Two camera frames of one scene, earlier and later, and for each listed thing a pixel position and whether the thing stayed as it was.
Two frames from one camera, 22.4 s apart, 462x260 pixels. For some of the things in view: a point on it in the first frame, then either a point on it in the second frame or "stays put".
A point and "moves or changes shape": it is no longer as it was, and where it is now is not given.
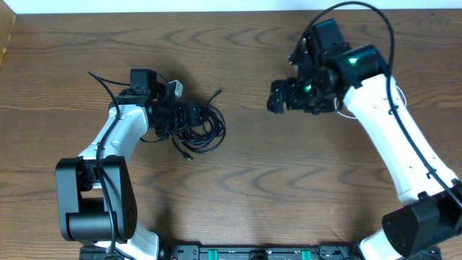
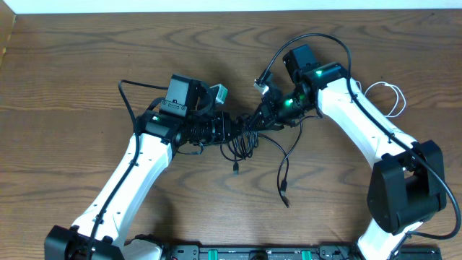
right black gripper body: (308, 96) → (281, 112)
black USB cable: (201, 138) moves or changes shape
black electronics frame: (257, 252) stays put
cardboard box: (7, 21) stays put
